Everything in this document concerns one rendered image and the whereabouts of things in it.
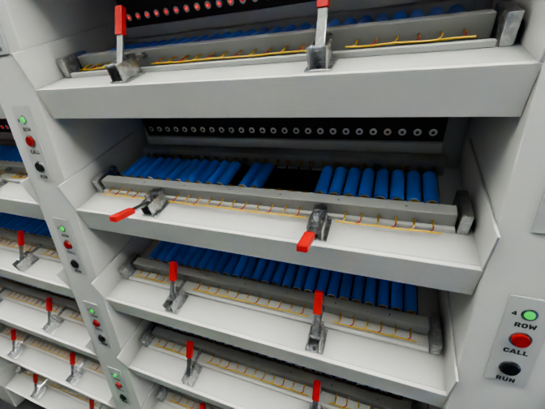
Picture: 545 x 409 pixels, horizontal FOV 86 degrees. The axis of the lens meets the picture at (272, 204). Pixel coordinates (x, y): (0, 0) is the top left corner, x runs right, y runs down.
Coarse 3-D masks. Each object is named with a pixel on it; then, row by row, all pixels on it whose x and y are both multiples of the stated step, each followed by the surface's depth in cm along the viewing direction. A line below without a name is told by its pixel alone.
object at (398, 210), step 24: (144, 192) 51; (168, 192) 48; (192, 192) 46; (216, 192) 45; (240, 192) 43; (264, 192) 42; (288, 192) 42; (360, 216) 37; (384, 216) 37; (408, 216) 36; (432, 216) 35; (456, 216) 34
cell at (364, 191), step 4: (368, 168) 44; (364, 172) 43; (368, 172) 43; (372, 172) 43; (364, 176) 42; (368, 176) 42; (372, 176) 42; (364, 180) 42; (368, 180) 41; (372, 180) 42; (360, 184) 42; (364, 184) 41; (368, 184) 41; (372, 184) 41; (360, 188) 41; (364, 188) 40; (368, 188) 40; (372, 188) 41; (360, 192) 40; (364, 192) 40; (368, 192) 40; (368, 196) 40
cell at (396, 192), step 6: (396, 174) 42; (402, 174) 42; (396, 180) 41; (402, 180) 41; (390, 186) 41; (396, 186) 40; (402, 186) 40; (390, 192) 40; (396, 192) 39; (402, 192) 39; (390, 198) 39; (402, 198) 38
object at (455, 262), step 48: (192, 144) 58; (240, 144) 54; (288, 144) 51; (336, 144) 48; (384, 144) 45; (432, 144) 43; (96, 192) 54; (480, 192) 33; (192, 240) 45; (240, 240) 41; (288, 240) 38; (336, 240) 36; (384, 240) 35; (432, 240) 34; (480, 240) 31
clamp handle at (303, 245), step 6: (318, 216) 36; (312, 222) 36; (318, 222) 36; (312, 228) 35; (306, 234) 33; (312, 234) 33; (300, 240) 32; (306, 240) 32; (312, 240) 33; (300, 246) 31; (306, 246) 30
